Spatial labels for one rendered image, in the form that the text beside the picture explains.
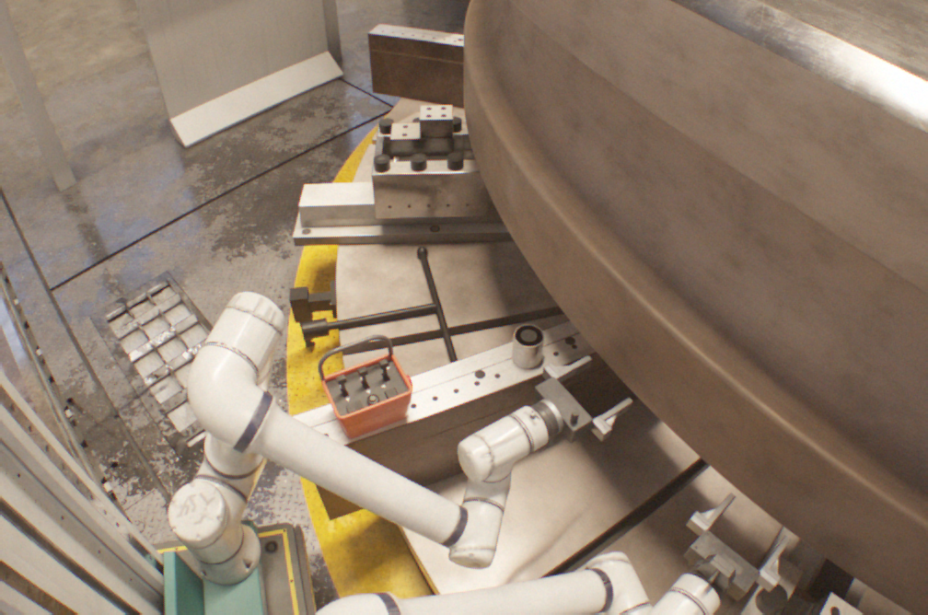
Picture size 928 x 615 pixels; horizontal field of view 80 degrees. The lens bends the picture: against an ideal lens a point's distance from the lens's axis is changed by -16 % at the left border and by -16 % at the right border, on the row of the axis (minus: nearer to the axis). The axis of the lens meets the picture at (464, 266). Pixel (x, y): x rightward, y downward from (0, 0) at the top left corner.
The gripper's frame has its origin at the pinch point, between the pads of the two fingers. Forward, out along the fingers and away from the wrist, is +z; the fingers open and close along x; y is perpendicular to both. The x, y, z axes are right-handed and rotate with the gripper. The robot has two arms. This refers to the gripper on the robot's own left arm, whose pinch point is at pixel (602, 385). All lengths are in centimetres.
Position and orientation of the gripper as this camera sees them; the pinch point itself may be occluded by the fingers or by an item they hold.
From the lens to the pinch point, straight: 138.6
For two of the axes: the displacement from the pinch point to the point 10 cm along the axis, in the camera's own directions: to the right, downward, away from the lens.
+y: 0.0, -7.2, -6.9
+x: -5.4, -5.8, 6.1
